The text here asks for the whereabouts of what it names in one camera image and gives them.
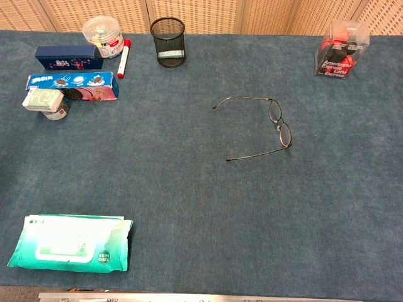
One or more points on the eyeglasses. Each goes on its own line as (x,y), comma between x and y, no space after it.
(285,135)

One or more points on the blue felt table cloth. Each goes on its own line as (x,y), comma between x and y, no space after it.
(189,188)

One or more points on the black mesh pen holder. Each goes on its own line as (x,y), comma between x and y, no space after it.
(171,59)

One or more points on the red white marker pen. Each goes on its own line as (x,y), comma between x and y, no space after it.
(123,61)

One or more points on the pink Oreo cookie box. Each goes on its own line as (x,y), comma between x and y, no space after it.
(94,93)

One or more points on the woven folding screen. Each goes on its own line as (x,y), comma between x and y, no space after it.
(204,15)

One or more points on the small white can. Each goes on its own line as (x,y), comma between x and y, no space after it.
(58,114)

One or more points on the clear plastic jar with clips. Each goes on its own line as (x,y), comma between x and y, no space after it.
(100,31)

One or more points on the clear box of coffee capsules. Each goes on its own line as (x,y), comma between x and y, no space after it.
(333,66)

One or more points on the green wet wipes pack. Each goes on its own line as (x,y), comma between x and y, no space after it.
(63,245)

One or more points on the green white tissue pack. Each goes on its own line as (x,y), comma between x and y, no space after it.
(41,99)

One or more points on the dark blue rectangular box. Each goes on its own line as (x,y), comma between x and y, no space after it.
(63,53)

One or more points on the blue Oreo cookie box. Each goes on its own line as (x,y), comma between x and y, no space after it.
(44,81)

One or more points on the aluminium rail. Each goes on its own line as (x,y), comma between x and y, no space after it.
(189,297)

